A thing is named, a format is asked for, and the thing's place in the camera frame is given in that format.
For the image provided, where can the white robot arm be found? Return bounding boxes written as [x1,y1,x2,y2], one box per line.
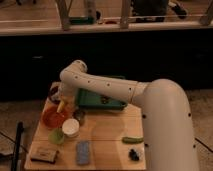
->
[59,60,199,171]

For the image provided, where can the brown wooden block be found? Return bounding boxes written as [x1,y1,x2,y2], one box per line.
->
[30,147,59,164]

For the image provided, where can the dark grapes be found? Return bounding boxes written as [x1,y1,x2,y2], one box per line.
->
[128,149,140,161]

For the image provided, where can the yellow banana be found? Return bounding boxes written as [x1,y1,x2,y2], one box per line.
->
[57,100,66,113]

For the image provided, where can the black pole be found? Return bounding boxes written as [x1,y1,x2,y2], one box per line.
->
[11,122,24,171]

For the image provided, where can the small metal cup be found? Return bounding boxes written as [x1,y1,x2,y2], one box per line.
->
[73,109,85,125]

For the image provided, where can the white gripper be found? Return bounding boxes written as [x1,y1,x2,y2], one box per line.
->
[59,83,78,104]

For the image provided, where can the green tray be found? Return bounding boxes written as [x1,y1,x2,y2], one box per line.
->
[75,81,127,110]

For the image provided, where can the red bowl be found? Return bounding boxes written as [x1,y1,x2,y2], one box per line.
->
[41,106,70,129]

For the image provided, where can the white cup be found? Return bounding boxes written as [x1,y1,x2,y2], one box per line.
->
[62,118,80,137]

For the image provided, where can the blue sponge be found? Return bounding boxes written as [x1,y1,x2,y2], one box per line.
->
[76,141,90,165]

